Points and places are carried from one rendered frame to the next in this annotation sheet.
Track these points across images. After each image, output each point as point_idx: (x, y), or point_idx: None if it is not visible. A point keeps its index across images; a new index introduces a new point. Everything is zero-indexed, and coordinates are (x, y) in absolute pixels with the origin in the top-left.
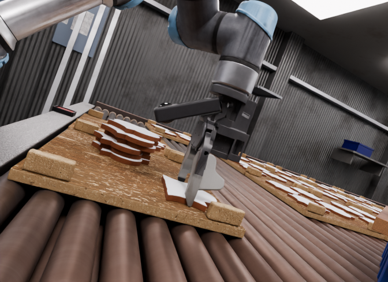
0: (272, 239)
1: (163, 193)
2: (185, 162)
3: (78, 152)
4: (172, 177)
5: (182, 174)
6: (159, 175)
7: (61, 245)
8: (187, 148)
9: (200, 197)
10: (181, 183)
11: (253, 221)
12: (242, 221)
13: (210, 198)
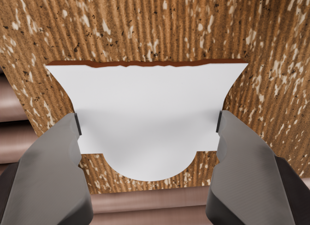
0: (127, 221)
1: (109, 58)
2: (226, 152)
3: None
4: (299, 98)
5: (222, 128)
6: (287, 56)
7: None
8: (302, 197)
9: (123, 150)
10: (198, 117)
11: (182, 215)
12: (157, 200)
13: (140, 170)
